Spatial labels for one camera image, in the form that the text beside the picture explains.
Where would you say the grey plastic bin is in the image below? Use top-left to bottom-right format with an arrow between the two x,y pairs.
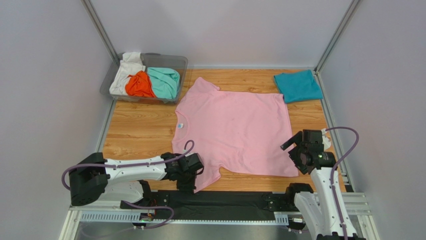
100,53 -> 188,105

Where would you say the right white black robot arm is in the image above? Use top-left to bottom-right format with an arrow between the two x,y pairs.
281,129 -> 361,240

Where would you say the orange t shirt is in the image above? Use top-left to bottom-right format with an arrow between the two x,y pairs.
124,70 -> 157,98

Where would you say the pink t shirt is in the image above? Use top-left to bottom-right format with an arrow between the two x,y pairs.
171,78 -> 299,191

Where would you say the folded teal t shirt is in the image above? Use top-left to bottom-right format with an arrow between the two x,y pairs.
273,70 -> 323,104

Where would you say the mint green t shirt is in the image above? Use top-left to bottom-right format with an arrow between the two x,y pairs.
146,67 -> 180,99

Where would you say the white t shirt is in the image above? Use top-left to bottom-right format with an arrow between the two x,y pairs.
109,52 -> 146,96

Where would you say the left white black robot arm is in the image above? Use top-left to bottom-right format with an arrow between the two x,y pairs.
65,152 -> 204,207

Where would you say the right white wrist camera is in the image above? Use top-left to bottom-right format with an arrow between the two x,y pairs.
321,128 -> 332,151

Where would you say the aluminium frame rail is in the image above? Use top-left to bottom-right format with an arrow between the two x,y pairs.
59,188 -> 380,240

